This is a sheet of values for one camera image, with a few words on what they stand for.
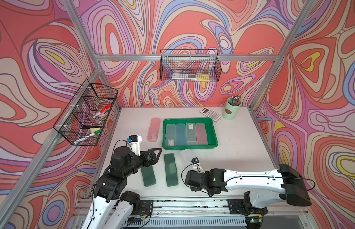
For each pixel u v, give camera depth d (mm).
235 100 1034
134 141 601
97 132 720
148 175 822
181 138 1013
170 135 1021
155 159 587
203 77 911
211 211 731
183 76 822
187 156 829
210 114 1148
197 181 557
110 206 448
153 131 1038
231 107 1022
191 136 1015
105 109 764
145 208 719
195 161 686
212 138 991
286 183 456
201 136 991
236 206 736
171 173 859
